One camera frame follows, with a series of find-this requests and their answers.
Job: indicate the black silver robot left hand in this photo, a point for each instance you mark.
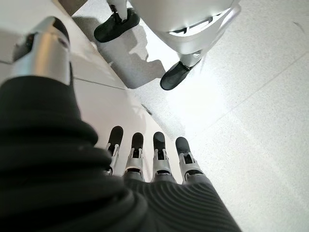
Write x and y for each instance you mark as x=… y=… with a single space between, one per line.
x=48 y=157

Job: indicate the white glossy cabinet front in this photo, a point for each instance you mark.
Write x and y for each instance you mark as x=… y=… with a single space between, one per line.
x=101 y=96

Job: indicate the black robot right foot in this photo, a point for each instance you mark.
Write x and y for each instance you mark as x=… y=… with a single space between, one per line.
x=113 y=29

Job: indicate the black robot foot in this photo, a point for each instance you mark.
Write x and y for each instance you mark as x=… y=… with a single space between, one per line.
x=113 y=29
x=177 y=77

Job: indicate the black robot left foot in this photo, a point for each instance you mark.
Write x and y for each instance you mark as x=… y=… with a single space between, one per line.
x=177 y=77

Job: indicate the white robot right leg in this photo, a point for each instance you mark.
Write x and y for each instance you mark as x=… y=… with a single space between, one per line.
x=118 y=8

